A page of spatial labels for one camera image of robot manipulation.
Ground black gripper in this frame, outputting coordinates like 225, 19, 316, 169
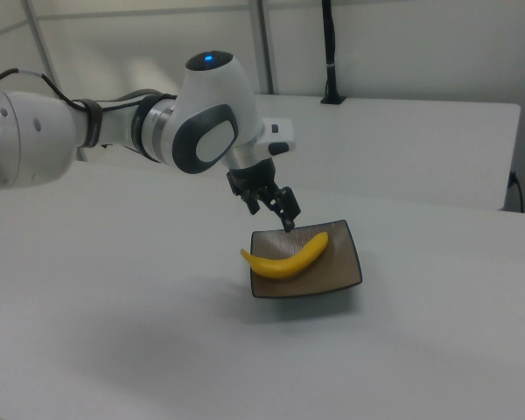
226, 158, 302, 234

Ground yellow banana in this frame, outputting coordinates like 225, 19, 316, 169
239, 231, 330, 280

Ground brown square ceramic plate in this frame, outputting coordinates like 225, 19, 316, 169
249, 219, 364, 300

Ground grey partition frame post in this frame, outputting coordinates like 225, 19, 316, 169
22, 0, 61, 88
248, 0, 276, 95

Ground black camera pole with base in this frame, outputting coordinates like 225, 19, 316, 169
320, 0, 347, 106

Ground black strap on arm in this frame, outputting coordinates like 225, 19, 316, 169
74, 98, 105, 149

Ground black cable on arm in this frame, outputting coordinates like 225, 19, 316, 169
0, 67, 179, 116

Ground black cable by table edge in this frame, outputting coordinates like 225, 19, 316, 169
508, 171, 525, 214

